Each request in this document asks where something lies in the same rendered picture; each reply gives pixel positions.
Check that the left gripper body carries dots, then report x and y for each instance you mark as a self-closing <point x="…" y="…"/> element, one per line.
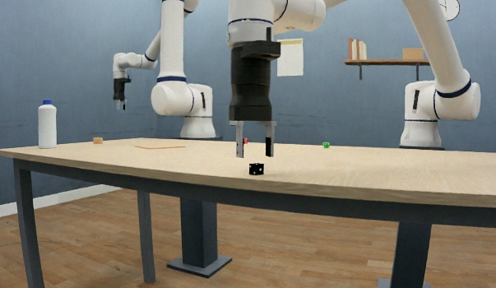
<point x="251" y="70"/>

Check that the white plastic bottle with blue cap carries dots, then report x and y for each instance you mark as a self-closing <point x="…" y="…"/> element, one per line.
<point x="47" y="125"/>

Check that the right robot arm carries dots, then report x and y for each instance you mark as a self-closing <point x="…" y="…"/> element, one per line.
<point x="171" y="95"/>

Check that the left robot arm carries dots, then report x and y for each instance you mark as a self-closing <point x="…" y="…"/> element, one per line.
<point x="451" y="96"/>

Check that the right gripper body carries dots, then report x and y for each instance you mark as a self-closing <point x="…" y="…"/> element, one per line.
<point x="119" y="85"/>

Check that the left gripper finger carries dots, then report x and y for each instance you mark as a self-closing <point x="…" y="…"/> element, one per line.
<point x="270" y="137"/>
<point x="239" y="138"/>

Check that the black die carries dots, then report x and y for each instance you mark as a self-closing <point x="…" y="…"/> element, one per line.
<point x="256" y="168"/>

